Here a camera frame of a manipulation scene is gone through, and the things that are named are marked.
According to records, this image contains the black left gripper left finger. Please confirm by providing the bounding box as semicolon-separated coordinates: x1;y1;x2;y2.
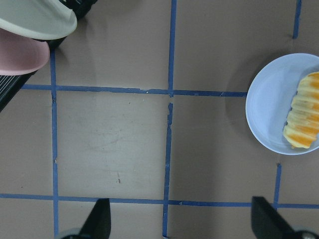
78;199;111;239

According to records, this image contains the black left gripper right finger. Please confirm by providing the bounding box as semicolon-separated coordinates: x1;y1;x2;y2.
251;196;301;239

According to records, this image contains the orange yellow toy bread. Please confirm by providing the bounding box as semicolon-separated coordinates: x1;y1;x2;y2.
283;72;319;149

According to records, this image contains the blue plate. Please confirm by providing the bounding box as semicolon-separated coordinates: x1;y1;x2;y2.
245;53;319;155

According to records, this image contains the pink plate in rack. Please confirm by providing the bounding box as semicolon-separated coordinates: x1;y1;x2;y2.
0;29;50;76

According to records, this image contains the cream plate in rack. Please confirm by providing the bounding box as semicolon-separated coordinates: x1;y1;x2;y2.
0;0;77;40

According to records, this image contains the black dish rack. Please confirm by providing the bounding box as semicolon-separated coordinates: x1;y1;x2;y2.
0;0;96;110

